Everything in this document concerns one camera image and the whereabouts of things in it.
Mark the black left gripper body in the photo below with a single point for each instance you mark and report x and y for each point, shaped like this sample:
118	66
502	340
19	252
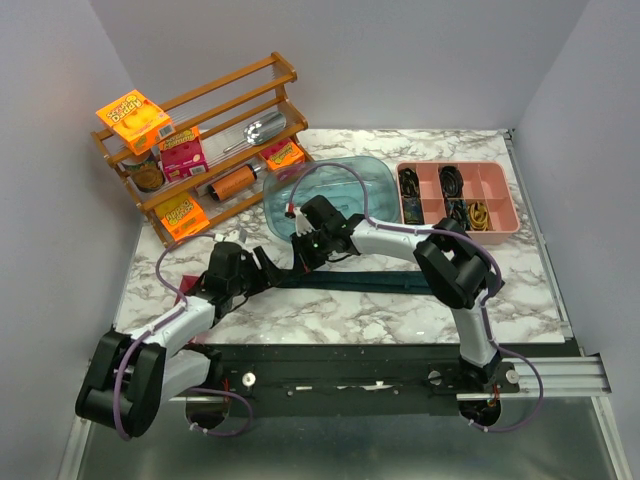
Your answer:
250	278

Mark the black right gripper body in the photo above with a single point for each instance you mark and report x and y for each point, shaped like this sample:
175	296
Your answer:
312	248

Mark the dark green necktie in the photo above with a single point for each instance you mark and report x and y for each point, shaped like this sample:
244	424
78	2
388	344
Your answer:
387	282

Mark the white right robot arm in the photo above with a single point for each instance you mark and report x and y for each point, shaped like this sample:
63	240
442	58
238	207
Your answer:
460	272

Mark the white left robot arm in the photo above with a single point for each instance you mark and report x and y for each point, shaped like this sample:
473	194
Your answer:
131	375

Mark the pink narrow bin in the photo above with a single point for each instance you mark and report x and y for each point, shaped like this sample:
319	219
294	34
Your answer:
188	285

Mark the clear blue plastic tub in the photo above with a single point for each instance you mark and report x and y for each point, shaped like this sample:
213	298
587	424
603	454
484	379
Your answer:
358	183

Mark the orange sponge box bottom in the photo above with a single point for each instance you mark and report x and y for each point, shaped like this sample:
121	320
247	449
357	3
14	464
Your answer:
182	216

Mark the orange sponge box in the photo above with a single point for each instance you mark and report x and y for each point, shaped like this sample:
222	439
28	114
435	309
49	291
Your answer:
282	154
182	216

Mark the rolled blue floral tie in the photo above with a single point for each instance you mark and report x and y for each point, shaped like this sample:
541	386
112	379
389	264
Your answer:
412	211

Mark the orange sponge box right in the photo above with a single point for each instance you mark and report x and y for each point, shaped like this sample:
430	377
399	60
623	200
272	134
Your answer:
282	154

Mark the rolled dark patterned tie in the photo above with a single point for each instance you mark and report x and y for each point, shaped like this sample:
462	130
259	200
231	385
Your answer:
409	183

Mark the brown cylinder bottle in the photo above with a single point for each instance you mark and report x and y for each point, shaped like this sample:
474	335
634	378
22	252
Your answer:
232	183

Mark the wooden three-tier rack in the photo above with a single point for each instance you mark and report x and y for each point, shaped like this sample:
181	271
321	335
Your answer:
221	110

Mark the metal scoop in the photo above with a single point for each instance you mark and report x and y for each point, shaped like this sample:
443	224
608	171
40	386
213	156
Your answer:
261	130

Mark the pink Scrub Mommy box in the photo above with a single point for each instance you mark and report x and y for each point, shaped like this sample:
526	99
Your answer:
182	155

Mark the rolled blue striped tie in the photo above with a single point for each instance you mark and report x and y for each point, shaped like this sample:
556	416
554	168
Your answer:
457	210

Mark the rolled black tie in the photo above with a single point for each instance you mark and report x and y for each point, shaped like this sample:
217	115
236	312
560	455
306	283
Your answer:
451	182

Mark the food can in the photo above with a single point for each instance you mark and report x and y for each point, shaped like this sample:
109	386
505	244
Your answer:
144	171

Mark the rolled yellow tie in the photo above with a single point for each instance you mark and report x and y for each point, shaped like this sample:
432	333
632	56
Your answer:
479	217

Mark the pink divided organizer tray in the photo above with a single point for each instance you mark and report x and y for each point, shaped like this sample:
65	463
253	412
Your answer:
476	195

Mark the orange Scrub Daddy box top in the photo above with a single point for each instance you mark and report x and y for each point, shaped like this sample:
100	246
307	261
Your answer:
137	121

